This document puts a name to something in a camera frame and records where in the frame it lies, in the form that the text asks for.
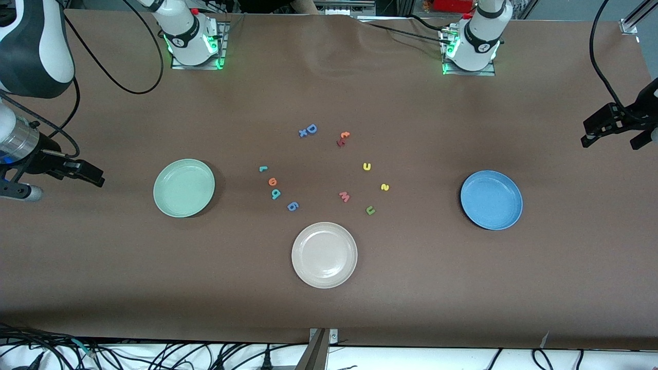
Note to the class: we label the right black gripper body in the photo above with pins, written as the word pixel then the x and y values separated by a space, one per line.
pixel 40 159

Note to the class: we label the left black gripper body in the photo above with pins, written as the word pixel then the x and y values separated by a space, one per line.
pixel 644 104

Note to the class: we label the person forearm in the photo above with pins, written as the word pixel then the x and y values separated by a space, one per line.
pixel 304 6

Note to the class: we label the green plate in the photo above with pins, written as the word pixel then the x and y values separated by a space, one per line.
pixel 184 188

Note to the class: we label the brown table cover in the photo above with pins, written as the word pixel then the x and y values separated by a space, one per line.
pixel 103 277

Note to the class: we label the blue plate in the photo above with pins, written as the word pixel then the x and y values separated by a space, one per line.
pixel 491 200

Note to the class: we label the red box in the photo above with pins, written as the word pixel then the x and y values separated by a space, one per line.
pixel 452 5

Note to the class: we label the blue number 6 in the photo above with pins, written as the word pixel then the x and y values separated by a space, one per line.
pixel 293 208

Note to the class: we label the blue letter D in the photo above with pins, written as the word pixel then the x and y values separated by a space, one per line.
pixel 308 128

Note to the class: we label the beige plate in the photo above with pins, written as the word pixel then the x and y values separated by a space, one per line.
pixel 324 255

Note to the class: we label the aluminium profile rail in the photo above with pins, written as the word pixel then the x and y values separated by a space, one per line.
pixel 629 24

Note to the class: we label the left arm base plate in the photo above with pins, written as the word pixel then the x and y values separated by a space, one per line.
pixel 452 72

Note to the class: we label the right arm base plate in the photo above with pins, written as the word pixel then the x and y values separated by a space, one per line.
pixel 218 64

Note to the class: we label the grey metal frame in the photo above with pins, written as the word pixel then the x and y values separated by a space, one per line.
pixel 344 7

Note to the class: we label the metal table bracket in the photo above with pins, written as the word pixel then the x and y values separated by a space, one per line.
pixel 318 352

